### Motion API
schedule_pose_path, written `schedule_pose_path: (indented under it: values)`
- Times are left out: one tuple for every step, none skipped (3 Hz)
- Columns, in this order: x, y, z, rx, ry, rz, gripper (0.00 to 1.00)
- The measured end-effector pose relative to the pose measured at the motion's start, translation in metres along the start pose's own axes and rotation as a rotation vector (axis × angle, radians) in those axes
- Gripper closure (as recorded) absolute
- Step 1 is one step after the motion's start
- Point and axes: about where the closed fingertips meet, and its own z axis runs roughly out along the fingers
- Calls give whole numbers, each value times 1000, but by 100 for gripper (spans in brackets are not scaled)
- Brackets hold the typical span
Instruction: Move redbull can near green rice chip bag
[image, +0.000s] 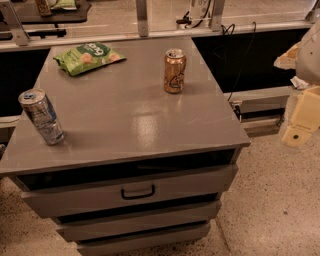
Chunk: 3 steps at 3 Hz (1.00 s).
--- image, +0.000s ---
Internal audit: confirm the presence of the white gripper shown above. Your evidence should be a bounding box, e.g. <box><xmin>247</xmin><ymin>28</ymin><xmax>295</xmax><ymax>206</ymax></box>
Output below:
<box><xmin>274</xmin><ymin>20</ymin><xmax>320</xmax><ymax>147</ymax></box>

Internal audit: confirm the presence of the silver blue redbull can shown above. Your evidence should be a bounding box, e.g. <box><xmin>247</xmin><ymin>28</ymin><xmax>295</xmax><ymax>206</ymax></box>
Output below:
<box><xmin>18</xmin><ymin>88</ymin><xmax>64</xmax><ymax>145</ymax></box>

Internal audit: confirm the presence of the gold soda can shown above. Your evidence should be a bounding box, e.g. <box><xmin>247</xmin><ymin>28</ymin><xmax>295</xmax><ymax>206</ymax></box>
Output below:
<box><xmin>164</xmin><ymin>48</ymin><xmax>187</xmax><ymax>94</ymax></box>

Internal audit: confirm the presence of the green rice chip bag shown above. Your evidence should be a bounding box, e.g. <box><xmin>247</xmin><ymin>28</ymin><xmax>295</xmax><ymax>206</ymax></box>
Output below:
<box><xmin>54</xmin><ymin>42</ymin><xmax>126</xmax><ymax>77</ymax></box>

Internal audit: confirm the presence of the background green bag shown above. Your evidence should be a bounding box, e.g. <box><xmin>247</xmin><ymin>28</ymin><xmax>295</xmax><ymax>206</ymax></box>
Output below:
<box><xmin>51</xmin><ymin>0</ymin><xmax>77</xmax><ymax>11</ymax></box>

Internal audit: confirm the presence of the background brown can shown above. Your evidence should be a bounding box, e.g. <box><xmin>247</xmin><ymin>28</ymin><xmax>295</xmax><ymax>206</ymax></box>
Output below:
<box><xmin>35</xmin><ymin>0</ymin><xmax>52</xmax><ymax>17</ymax></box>

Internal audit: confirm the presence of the white crumpled packet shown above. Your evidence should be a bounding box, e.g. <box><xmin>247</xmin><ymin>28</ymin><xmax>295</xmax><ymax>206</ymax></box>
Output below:
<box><xmin>290</xmin><ymin>76</ymin><xmax>309</xmax><ymax>90</ymax></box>

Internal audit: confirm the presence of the middle grey drawer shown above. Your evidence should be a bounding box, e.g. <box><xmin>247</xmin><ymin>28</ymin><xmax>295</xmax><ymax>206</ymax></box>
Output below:
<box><xmin>57</xmin><ymin>200</ymin><xmax>221</xmax><ymax>241</ymax></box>

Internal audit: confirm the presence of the grey drawer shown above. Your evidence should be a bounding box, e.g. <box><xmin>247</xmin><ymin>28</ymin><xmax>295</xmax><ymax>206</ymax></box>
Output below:
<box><xmin>57</xmin><ymin>200</ymin><xmax>221</xmax><ymax>241</ymax></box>
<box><xmin>22</xmin><ymin>164</ymin><xmax>238</xmax><ymax>218</ymax></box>
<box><xmin>77</xmin><ymin>221</ymin><xmax>210</xmax><ymax>256</ymax></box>

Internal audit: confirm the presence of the grey drawer cabinet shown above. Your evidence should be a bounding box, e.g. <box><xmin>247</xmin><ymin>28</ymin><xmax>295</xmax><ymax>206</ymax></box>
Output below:
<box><xmin>1</xmin><ymin>38</ymin><xmax>249</xmax><ymax>246</ymax></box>

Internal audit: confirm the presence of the bottom grey drawer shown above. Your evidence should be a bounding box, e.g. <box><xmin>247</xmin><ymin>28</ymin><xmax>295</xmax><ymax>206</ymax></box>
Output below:
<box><xmin>77</xmin><ymin>221</ymin><xmax>210</xmax><ymax>256</ymax></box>

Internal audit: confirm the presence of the top grey drawer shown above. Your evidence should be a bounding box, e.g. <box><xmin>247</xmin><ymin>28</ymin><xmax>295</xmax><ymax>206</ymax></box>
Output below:
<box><xmin>22</xmin><ymin>164</ymin><xmax>238</xmax><ymax>218</ymax></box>

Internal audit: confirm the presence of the dark background table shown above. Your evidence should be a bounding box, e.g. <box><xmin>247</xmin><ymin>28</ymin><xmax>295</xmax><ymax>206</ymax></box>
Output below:
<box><xmin>11</xmin><ymin>0</ymin><xmax>92</xmax><ymax>25</ymax></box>

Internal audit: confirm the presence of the black cable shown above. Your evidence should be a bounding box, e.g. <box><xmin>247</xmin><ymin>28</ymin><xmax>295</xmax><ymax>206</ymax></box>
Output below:
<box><xmin>220</xmin><ymin>21</ymin><xmax>258</xmax><ymax>103</ymax></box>

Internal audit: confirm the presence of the black drawer handle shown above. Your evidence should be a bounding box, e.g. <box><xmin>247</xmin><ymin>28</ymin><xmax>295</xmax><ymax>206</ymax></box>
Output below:
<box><xmin>121</xmin><ymin>185</ymin><xmax>155</xmax><ymax>201</ymax></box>

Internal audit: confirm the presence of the metal frame rail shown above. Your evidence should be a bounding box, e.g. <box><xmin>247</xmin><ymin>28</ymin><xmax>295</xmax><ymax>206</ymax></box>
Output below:
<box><xmin>1</xmin><ymin>0</ymin><xmax>319</xmax><ymax>52</ymax></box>

